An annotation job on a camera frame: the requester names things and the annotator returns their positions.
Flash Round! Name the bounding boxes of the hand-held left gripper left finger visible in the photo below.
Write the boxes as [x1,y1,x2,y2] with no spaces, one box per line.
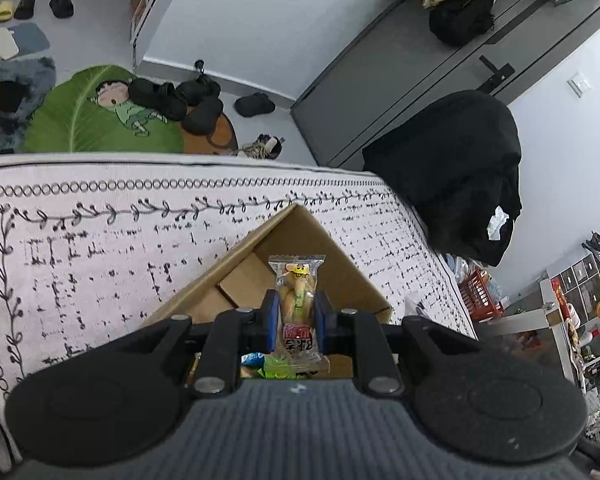
[142,289,277,399]

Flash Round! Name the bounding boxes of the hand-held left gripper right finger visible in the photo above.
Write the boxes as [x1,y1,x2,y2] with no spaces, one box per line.
[314,290,472,397]

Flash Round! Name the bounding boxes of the brown cardboard box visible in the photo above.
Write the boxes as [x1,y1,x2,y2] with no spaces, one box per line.
[140,203,394,387]

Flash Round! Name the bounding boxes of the clear cartoon snack packet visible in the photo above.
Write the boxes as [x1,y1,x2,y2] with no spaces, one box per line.
[268,254,331,377]

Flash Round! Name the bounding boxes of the small green snack packet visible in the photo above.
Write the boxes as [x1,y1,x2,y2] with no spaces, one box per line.
[257,360,302,379]

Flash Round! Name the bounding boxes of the red plastic basket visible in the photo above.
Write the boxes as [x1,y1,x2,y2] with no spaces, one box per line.
[457,267,506,319]

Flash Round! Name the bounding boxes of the laced sneaker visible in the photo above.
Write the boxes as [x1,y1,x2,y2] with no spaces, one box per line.
[237,132,284,161]

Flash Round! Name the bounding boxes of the black patterned white blanket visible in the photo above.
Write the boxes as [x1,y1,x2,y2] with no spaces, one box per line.
[0,152,482,472]

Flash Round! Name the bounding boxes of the black coat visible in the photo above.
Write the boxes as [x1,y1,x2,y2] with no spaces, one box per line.
[362,89,524,267]

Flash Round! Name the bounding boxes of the white crumpled tissue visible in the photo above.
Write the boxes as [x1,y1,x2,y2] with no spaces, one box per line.
[485,205,511,241]

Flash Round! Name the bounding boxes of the black chunky shoe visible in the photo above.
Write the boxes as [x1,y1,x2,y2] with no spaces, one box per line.
[174,73,221,106]
[127,77,189,121]
[182,97,225,136]

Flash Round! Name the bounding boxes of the white desk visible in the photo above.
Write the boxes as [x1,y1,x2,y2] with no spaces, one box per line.
[475,277,600,442]

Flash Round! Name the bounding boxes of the grey door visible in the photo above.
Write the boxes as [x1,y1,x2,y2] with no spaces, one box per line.
[290,0,600,172]

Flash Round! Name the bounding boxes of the grey drawer organiser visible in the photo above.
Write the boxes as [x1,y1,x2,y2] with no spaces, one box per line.
[549,252,600,311]

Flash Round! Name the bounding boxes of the green leaf cartoon rug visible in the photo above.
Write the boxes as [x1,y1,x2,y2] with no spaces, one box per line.
[22,63,239,156]

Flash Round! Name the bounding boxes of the white narrow rack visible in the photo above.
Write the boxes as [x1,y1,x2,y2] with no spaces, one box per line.
[128,0,172,69]

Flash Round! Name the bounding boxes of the fluffy dark grey rug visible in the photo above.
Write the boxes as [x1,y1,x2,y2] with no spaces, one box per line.
[0,55,59,156]

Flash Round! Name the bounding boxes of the black hanging bag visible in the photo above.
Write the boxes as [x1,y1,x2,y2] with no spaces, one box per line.
[428,0,496,47]

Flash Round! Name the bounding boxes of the grey floor mat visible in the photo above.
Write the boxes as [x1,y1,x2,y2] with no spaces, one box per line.
[12,24,51,54]

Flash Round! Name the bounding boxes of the white floor mat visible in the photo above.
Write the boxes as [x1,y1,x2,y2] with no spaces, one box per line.
[0,27,21,61]

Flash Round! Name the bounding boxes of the black door handle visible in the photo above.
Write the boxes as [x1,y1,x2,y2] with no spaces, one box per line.
[477,54,515,94]

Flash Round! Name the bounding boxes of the white light switch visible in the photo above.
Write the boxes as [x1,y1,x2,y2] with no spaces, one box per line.
[567,73,592,97]

